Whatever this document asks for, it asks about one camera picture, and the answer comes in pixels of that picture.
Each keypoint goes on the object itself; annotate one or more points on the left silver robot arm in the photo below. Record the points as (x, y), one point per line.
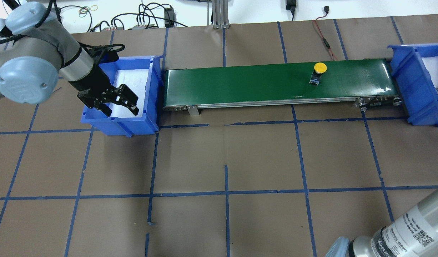
(43, 50)

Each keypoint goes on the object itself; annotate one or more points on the black power adapter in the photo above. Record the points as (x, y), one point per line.
(169, 17)

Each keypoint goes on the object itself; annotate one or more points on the right blue plastic bin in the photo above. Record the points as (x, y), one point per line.
(415, 69)

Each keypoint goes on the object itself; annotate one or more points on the left blue plastic bin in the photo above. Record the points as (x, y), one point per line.
(143, 74)

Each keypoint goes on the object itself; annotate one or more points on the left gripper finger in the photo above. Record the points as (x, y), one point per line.
(101, 106)
(125, 97)

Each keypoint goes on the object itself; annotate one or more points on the blue plastic bin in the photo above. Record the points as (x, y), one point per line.
(143, 74)
(415, 69)

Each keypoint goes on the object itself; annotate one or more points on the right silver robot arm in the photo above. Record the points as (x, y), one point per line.
(405, 156)

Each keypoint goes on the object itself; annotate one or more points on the green conveyor belt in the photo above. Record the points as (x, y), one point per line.
(366, 83)

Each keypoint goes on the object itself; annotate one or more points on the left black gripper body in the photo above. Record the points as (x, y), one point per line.
(91, 79)

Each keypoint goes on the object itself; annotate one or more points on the aluminium frame post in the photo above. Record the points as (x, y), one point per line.
(220, 18)

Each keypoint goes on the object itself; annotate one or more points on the yellow push button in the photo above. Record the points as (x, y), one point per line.
(318, 70)

